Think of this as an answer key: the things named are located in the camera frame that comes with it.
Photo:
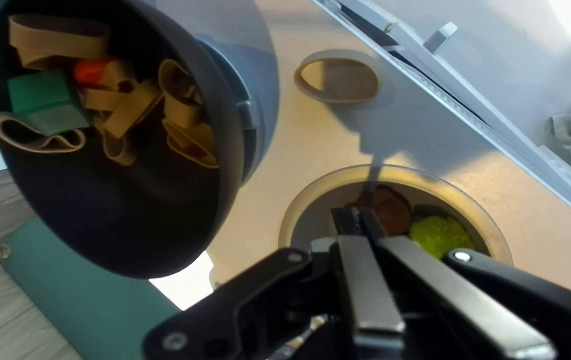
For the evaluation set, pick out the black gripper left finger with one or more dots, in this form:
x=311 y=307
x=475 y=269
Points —
x=287 y=312

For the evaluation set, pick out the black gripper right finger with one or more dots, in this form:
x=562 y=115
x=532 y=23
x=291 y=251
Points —
x=487 y=320

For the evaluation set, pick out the black bowl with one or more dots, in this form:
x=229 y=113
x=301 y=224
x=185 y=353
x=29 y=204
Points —
x=133 y=213

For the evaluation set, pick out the yellow green fuzzy toy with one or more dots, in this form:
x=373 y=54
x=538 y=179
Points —
x=441 y=236

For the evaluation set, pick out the brown toy item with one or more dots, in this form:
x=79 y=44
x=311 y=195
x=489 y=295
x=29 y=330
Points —
x=397 y=211

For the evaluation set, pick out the white toy play kitchen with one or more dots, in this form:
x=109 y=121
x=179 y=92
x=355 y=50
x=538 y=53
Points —
x=287 y=132

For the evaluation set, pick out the tan toy pasta piece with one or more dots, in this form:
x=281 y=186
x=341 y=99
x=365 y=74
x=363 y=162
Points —
x=33 y=138
x=127 y=110
x=53 y=41
x=189 y=126

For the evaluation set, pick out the orange toy piece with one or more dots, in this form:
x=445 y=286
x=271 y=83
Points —
x=93 y=71

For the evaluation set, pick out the green toy block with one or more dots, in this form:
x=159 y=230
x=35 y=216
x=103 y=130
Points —
x=47 y=100

